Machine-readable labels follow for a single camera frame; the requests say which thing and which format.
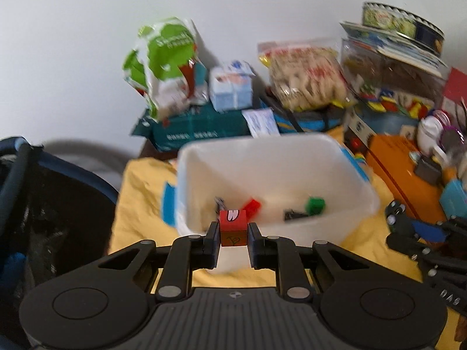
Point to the orange box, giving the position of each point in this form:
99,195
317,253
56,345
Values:
394,167

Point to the green white snack bag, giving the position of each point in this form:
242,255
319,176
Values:
164,65

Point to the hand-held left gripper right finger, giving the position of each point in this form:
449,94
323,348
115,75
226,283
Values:
252,242

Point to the small red printed cube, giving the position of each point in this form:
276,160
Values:
233,228

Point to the white and blue box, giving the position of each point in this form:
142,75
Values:
231,87

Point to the small black case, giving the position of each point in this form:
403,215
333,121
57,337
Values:
427,169

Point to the clear plastic storage box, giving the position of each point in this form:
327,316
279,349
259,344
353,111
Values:
386,69

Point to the light blue box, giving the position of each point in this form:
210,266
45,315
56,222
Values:
454,197

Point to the colourful puzzle board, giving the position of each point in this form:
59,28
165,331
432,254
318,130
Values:
397,104

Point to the green toy brick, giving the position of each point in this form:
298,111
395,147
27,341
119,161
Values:
315,206

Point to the black mesh chair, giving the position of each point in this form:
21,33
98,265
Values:
47,218

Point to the decorated round tin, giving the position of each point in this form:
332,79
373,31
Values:
401,22

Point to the translucent plastic container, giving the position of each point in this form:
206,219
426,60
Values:
273,175

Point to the white paper packet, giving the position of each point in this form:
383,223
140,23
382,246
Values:
261,122

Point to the long red toy brick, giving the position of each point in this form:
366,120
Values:
253,207

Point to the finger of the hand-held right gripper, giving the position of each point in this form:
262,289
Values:
410,248
430,231

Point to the red box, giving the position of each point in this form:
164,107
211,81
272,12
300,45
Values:
456,91

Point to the yellow cloth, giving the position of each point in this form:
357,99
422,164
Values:
142,189

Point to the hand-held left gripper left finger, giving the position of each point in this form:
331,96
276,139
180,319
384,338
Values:
215,242

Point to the dark green box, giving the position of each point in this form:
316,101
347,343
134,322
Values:
197,127

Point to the clear bag of wooden pieces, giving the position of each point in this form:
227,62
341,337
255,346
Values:
306,76

